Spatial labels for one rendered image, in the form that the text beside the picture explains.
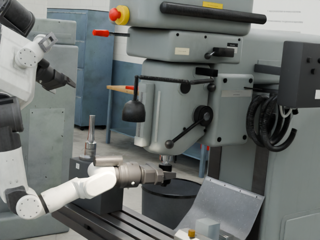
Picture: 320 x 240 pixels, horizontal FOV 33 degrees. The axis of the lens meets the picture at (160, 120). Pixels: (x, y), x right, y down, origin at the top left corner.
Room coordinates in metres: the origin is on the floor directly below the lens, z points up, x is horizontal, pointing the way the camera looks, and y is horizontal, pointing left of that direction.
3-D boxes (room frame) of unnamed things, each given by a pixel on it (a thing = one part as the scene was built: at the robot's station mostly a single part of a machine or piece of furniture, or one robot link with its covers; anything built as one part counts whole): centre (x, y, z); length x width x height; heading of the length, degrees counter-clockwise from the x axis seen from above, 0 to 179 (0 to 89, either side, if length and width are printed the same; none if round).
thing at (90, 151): (2.22, 0.28, 1.21); 0.05 x 0.05 x 0.05
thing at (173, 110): (1.86, -0.04, 1.47); 0.21 x 0.19 x 0.32; 40
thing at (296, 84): (1.80, -0.48, 1.62); 0.20 x 0.09 x 0.21; 130
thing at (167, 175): (1.83, -0.04, 1.23); 0.06 x 0.02 x 0.03; 115
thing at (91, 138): (2.22, 0.28, 1.30); 0.03 x 0.03 x 0.11
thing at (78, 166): (2.19, 0.24, 1.09); 0.22 x 0.12 x 0.20; 46
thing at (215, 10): (1.77, -0.15, 1.79); 0.45 x 0.04 x 0.04; 130
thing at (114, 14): (1.70, 0.16, 1.76); 0.04 x 0.03 x 0.04; 40
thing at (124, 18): (1.71, 0.14, 1.76); 0.06 x 0.02 x 0.06; 40
